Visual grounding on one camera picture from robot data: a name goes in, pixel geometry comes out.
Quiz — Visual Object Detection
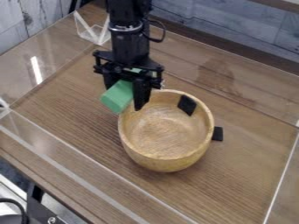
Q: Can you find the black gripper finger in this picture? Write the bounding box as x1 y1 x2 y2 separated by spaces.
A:
133 79 152 111
102 73 118 88

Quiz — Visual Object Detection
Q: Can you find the clear acrylic enclosure wall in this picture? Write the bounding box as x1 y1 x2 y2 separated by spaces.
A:
0 98 196 224

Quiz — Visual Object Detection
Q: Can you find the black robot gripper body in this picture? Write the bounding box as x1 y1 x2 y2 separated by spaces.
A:
93 27 164 88

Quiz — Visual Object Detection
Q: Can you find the round wooden bowl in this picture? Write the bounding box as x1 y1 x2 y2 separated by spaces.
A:
117 89 214 172

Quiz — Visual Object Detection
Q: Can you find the clear acrylic corner bracket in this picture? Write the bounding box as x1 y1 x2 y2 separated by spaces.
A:
73 11 110 46

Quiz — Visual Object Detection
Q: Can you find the black patch on table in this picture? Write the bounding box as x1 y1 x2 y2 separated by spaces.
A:
210 126 224 141

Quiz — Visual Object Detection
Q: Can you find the black metal table frame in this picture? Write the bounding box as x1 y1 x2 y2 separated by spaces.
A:
23 182 80 224

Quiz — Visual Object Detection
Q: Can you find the green rectangular stick block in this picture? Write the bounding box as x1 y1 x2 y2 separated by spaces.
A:
100 80 133 114

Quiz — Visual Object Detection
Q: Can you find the black patch inside bowl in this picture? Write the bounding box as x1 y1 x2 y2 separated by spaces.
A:
177 94 197 116

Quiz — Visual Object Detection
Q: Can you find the black cable lower left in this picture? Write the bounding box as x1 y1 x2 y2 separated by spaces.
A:
0 196 29 224

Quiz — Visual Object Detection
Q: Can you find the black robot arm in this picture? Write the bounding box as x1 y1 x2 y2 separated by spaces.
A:
93 0 165 114

